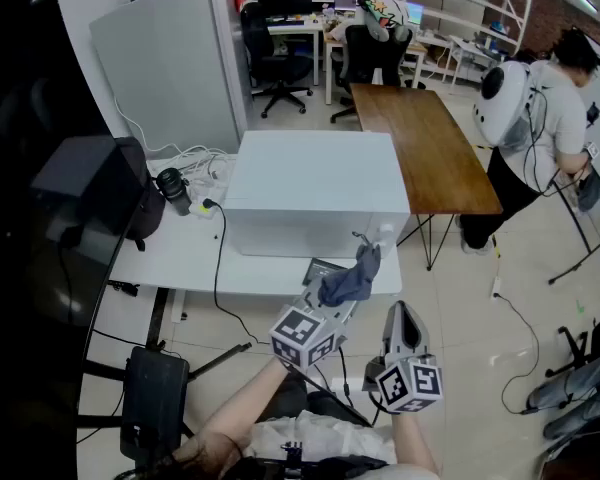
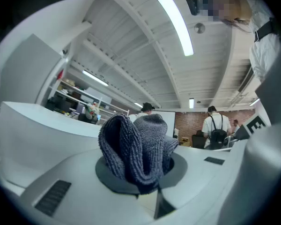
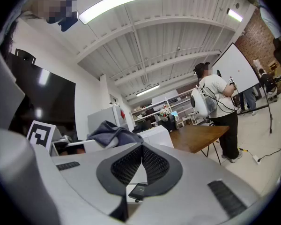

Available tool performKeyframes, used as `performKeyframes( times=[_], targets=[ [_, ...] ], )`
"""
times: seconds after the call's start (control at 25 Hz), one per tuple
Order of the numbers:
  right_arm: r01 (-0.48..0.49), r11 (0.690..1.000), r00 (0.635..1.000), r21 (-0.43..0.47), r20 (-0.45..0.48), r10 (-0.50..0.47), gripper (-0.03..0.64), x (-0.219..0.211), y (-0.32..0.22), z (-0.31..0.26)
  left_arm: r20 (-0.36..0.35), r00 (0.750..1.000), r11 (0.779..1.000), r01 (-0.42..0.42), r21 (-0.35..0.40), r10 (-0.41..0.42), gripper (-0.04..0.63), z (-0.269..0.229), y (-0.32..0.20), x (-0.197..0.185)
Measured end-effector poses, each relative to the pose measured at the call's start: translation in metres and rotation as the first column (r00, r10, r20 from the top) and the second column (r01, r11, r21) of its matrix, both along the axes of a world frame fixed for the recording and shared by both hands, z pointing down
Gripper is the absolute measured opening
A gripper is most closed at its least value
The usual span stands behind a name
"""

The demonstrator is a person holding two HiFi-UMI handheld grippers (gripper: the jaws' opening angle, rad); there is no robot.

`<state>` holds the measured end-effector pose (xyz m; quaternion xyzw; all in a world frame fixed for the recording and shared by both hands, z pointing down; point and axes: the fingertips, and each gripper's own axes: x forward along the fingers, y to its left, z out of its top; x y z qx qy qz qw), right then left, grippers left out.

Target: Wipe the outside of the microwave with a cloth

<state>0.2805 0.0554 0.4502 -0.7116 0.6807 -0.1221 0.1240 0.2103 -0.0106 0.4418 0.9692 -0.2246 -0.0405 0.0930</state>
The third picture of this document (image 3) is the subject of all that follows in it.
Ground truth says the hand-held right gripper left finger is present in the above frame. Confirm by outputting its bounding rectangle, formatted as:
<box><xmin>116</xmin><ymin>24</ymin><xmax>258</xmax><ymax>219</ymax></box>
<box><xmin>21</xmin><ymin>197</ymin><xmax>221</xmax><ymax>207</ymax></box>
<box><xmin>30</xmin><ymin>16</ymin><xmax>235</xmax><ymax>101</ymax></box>
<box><xmin>50</xmin><ymin>142</ymin><xmax>143</xmax><ymax>225</ymax></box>

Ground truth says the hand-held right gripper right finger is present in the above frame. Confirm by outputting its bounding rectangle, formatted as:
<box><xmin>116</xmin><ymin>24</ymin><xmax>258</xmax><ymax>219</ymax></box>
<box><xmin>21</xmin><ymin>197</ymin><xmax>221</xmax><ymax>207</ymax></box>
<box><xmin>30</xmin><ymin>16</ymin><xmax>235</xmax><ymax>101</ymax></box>
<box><xmin>127</xmin><ymin>143</ymin><xmax>260</xmax><ymax>225</ymax></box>

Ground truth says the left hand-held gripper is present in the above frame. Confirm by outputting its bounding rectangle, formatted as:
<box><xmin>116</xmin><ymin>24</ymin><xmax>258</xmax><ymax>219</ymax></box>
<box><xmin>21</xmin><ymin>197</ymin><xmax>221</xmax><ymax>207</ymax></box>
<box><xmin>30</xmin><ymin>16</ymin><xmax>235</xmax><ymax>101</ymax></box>
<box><xmin>26</xmin><ymin>120</ymin><xmax>119</xmax><ymax>156</ymax></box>

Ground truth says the dark blue cleaning cloth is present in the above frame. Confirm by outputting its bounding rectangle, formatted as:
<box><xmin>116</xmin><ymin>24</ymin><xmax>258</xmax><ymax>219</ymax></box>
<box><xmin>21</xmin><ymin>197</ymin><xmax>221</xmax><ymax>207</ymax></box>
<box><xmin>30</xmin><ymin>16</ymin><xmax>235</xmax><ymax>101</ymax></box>
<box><xmin>87</xmin><ymin>120</ymin><xmax>144</xmax><ymax>148</ymax></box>

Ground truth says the gray refrigerator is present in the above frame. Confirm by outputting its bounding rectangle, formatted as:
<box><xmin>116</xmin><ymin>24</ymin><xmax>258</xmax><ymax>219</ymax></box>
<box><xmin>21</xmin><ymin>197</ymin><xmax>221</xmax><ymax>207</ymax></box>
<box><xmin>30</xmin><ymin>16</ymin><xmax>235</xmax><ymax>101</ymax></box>
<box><xmin>87</xmin><ymin>105</ymin><xmax>133</xmax><ymax>140</ymax></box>

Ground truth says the brown wooden table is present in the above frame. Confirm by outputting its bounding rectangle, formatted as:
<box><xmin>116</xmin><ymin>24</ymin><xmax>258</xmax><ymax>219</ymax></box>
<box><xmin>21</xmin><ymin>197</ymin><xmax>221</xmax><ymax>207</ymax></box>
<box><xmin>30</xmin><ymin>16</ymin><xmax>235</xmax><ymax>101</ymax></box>
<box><xmin>170</xmin><ymin>125</ymin><xmax>230</xmax><ymax>165</ymax></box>

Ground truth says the black phone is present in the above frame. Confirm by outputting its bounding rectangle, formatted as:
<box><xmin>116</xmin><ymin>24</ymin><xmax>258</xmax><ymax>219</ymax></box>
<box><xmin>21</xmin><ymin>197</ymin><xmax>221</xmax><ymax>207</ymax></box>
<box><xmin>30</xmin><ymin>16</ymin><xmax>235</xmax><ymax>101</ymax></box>
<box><xmin>127</xmin><ymin>183</ymin><xmax>148</xmax><ymax>203</ymax></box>

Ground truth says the white shelving rack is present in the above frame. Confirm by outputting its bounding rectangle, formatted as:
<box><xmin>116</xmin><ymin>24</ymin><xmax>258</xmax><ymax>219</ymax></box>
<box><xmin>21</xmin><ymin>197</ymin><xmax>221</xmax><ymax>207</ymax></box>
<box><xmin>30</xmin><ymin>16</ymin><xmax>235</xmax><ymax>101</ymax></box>
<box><xmin>130</xmin><ymin>90</ymin><xmax>197</xmax><ymax>126</ymax></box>

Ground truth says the large black monitor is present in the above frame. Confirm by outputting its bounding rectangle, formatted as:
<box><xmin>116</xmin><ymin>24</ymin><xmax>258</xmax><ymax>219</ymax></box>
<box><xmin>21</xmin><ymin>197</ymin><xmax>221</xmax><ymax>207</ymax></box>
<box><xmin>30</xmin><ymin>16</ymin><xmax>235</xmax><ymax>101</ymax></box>
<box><xmin>8</xmin><ymin>52</ymin><xmax>76</xmax><ymax>132</ymax></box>

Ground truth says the white dome backpack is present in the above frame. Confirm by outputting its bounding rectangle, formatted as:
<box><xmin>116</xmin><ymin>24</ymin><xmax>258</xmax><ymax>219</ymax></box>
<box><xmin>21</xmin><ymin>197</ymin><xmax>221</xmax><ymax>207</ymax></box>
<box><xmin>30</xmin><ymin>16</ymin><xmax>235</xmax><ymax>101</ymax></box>
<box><xmin>191</xmin><ymin>87</ymin><xmax>218</xmax><ymax>118</ymax></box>

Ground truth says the long ceiling light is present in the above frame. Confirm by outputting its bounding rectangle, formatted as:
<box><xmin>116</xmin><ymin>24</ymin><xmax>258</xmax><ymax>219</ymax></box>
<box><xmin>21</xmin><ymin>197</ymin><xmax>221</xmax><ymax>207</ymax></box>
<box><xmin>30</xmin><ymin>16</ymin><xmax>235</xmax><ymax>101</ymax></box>
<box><xmin>78</xmin><ymin>0</ymin><xmax>160</xmax><ymax>25</ymax></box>
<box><xmin>226</xmin><ymin>7</ymin><xmax>244</xmax><ymax>23</ymax></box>
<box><xmin>135</xmin><ymin>84</ymin><xmax>161</xmax><ymax>97</ymax></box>

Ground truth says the black stand pole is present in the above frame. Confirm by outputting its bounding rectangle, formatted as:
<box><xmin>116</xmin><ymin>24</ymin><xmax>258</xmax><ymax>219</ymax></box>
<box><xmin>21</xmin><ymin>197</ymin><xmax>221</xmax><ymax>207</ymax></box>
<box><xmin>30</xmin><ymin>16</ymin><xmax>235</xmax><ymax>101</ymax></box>
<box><xmin>238</xmin><ymin>78</ymin><xmax>274</xmax><ymax>135</ymax></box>

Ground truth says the black floor cable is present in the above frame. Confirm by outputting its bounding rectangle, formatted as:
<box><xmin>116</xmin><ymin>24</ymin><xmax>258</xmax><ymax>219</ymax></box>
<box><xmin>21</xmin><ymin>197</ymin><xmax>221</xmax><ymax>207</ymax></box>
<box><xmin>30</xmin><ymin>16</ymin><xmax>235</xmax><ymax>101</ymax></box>
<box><xmin>257</xmin><ymin>145</ymin><xmax>281</xmax><ymax>162</ymax></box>

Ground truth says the black head-worn camera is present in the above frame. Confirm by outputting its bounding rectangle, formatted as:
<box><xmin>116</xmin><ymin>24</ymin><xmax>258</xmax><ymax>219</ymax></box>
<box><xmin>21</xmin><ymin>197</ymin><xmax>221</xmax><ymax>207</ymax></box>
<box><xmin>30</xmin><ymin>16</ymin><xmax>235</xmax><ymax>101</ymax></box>
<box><xmin>58</xmin><ymin>10</ymin><xmax>79</xmax><ymax>32</ymax></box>

